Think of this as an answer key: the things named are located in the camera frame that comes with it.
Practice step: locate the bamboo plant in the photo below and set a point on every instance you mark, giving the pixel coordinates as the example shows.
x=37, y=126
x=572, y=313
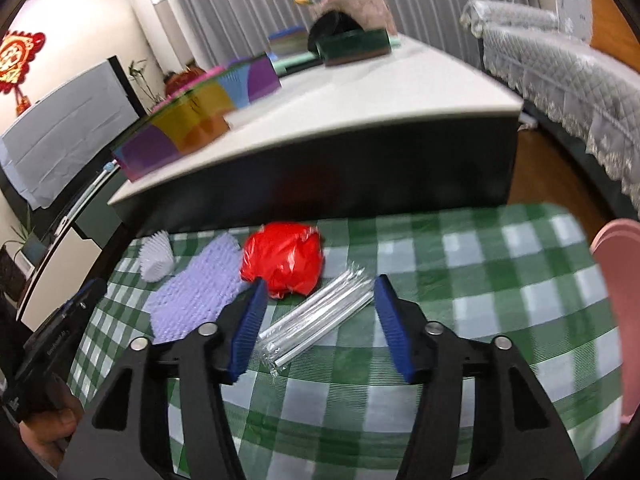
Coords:
x=145, y=85

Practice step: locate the clear straws bundle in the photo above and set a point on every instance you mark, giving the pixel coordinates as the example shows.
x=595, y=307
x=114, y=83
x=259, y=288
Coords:
x=315, y=317

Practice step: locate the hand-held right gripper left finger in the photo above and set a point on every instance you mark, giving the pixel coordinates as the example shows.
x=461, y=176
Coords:
x=247, y=330

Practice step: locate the grey curtain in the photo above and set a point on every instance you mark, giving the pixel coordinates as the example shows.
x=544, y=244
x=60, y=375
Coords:
x=240, y=0

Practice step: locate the green white television cabinet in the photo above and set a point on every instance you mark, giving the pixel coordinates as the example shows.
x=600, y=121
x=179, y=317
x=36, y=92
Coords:
x=90, y=220

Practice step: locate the pink plastic bin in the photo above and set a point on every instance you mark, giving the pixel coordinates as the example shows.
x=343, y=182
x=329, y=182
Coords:
x=620, y=310

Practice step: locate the dark green box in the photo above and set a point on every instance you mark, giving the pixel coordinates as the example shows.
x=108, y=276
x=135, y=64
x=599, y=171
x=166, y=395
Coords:
x=355, y=47

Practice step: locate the red plastic bag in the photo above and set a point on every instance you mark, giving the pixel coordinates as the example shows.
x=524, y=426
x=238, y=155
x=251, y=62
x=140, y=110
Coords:
x=282, y=257

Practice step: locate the person's left hand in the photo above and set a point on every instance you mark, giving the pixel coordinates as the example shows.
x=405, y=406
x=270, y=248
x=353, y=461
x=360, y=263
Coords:
x=57, y=425

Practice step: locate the grey quilted sofa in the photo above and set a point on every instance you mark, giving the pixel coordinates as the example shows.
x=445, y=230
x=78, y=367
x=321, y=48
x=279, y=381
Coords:
x=560, y=75

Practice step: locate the cloth covered television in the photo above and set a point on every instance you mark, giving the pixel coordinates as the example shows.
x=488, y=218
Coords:
x=65, y=130

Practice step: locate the green checked tablecloth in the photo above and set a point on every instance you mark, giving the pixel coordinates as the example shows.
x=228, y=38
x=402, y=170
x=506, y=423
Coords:
x=475, y=280

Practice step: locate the blue box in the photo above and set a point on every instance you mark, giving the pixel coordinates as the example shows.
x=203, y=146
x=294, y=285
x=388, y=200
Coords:
x=287, y=40

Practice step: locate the red knot wall decoration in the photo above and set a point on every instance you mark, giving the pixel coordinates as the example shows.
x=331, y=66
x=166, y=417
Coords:
x=17, y=62

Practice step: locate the small potted plant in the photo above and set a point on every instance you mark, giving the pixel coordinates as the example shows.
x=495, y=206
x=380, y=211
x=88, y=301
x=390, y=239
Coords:
x=22, y=240

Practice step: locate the red round pot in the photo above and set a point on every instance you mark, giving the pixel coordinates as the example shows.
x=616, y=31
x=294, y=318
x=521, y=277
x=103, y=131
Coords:
x=185, y=80

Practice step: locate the colourful cardboard box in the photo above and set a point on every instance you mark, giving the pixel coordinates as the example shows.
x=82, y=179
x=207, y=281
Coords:
x=190, y=130

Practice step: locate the white standing air conditioner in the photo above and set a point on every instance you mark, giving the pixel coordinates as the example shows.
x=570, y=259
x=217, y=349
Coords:
x=165, y=25

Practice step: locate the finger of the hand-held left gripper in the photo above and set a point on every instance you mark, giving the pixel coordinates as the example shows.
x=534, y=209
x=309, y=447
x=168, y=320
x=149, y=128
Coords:
x=90, y=295

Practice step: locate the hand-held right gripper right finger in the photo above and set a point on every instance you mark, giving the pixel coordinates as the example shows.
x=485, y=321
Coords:
x=395, y=330

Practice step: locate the white top black coffee table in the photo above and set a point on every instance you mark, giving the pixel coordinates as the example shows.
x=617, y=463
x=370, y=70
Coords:
x=350, y=100

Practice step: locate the white rod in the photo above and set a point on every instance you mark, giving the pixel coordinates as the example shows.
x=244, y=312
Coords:
x=82, y=195

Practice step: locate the orange cushion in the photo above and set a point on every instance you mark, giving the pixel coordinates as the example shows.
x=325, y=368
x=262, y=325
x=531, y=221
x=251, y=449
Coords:
x=617, y=30

